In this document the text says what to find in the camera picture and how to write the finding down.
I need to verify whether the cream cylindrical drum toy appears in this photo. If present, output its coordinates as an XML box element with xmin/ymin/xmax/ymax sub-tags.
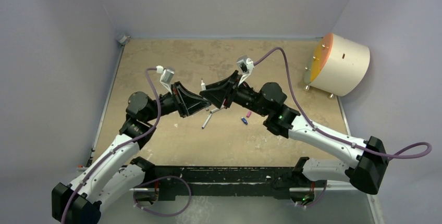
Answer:
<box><xmin>304</xmin><ymin>32</ymin><xmax>370</xmax><ymax>98</ymax></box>

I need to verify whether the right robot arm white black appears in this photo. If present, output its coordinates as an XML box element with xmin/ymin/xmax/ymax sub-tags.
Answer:
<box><xmin>200</xmin><ymin>71</ymin><xmax>389</xmax><ymax>195</ymax></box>

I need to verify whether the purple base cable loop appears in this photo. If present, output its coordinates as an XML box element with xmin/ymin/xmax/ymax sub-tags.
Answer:
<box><xmin>132</xmin><ymin>176</ymin><xmax>193</xmax><ymax>217</ymax></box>

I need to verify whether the white pen brown tip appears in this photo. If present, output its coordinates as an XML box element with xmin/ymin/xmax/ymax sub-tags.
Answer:
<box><xmin>201</xmin><ymin>79</ymin><xmax>206</xmax><ymax>91</ymax></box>

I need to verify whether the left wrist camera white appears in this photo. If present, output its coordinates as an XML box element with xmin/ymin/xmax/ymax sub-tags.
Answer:
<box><xmin>156</xmin><ymin>66</ymin><xmax>175</xmax><ymax>93</ymax></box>

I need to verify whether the tape roll in corner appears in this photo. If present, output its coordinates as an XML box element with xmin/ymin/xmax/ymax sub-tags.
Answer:
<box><xmin>116</xmin><ymin>33</ymin><xmax>131</xmax><ymax>45</ymax></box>

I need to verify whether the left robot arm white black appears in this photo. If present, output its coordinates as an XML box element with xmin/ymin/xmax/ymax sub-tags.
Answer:
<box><xmin>52</xmin><ymin>82</ymin><xmax>211</xmax><ymax>223</ymax></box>

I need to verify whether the aluminium frame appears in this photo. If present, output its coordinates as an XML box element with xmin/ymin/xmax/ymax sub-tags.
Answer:
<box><xmin>93</xmin><ymin>39</ymin><xmax>385</xmax><ymax>223</ymax></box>

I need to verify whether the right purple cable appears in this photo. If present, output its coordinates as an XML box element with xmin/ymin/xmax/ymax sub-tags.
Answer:
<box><xmin>253</xmin><ymin>47</ymin><xmax>432</xmax><ymax>160</ymax></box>

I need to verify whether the blue pen cap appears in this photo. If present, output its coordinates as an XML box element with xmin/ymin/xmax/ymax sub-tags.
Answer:
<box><xmin>241</xmin><ymin>117</ymin><xmax>248</xmax><ymax>125</ymax></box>

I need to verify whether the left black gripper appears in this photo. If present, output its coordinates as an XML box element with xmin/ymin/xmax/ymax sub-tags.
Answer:
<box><xmin>144</xmin><ymin>81</ymin><xmax>210</xmax><ymax>122</ymax></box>

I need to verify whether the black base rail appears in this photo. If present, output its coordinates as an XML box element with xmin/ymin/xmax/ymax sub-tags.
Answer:
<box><xmin>144</xmin><ymin>166</ymin><xmax>310</xmax><ymax>201</ymax></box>

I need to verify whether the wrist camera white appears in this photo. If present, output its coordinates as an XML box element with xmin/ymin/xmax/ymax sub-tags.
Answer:
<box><xmin>156</xmin><ymin>66</ymin><xmax>175</xmax><ymax>93</ymax></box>
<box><xmin>236</xmin><ymin>55</ymin><xmax>254</xmax><ymax>85</ymax></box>

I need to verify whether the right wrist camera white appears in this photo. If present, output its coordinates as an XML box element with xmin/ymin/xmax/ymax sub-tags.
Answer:
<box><xmin>236</xmin><ymin>55</ymin><xmax>254</xmax><ymax>85</ymax></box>

